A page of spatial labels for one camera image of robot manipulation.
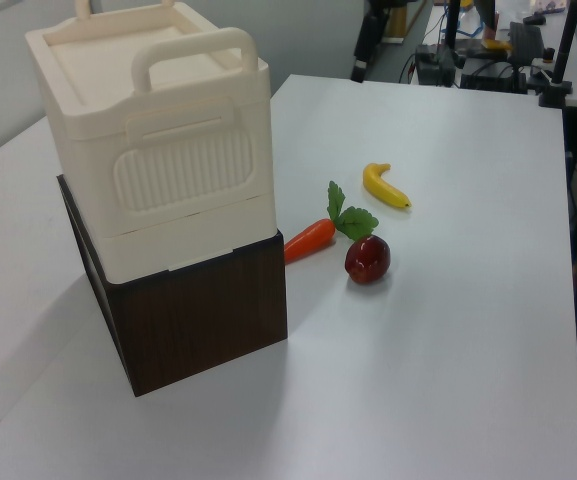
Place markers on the yellow object on desk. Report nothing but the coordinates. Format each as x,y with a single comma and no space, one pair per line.
495,45

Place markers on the thin black pole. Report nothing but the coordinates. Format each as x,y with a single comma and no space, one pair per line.
452,25

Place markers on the flat black device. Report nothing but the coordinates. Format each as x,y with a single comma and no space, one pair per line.
493,75

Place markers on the black camera pole with clamp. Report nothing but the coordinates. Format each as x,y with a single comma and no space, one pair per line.
563,60

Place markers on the dark red toy apple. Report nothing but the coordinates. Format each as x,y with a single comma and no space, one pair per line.
368,260

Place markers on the yellow toy banana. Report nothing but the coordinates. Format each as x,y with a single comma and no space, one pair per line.
380,187

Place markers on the orange toy carrot with leaves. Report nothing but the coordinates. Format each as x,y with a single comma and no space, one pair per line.
310,241

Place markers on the black electronics box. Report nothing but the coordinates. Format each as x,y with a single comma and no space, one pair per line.
435,65

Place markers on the dark brown wooden drawer box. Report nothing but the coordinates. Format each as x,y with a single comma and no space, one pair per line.
203,325

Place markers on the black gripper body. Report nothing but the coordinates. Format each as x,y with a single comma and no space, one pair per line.
372,27

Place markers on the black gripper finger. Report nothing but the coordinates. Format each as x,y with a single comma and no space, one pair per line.
377,57
359,70

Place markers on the cream plastic toy cabinet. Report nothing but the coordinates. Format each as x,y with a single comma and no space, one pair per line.
93,140

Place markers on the black computer mouse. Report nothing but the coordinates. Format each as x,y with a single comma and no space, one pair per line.
535,19

